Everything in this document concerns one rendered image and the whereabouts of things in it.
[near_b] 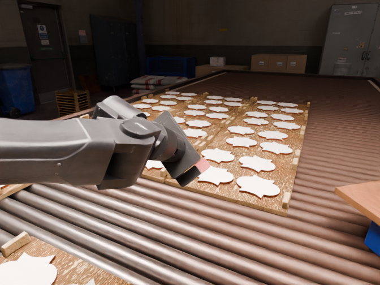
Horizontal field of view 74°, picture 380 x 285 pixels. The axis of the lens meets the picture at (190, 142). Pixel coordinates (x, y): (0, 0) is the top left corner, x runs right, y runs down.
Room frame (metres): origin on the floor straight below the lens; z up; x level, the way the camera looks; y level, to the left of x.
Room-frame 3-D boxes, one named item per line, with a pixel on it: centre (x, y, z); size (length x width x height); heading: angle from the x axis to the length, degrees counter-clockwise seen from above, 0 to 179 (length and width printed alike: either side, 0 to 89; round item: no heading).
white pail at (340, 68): (4.98, -2.90, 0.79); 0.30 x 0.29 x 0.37; 67
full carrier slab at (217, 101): (1.98, -0.27, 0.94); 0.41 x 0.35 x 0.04; 64
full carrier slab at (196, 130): (1.34, 0.04, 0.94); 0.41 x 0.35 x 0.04; 63
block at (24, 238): (0.46, 0.41, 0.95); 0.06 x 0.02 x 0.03; 155
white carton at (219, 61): (6.90, -0.73, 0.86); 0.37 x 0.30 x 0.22; 67
